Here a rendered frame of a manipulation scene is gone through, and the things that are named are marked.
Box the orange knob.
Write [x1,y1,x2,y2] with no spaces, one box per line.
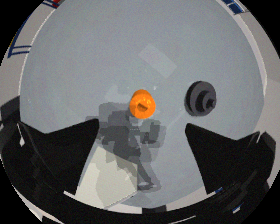
[131,89,155,119]

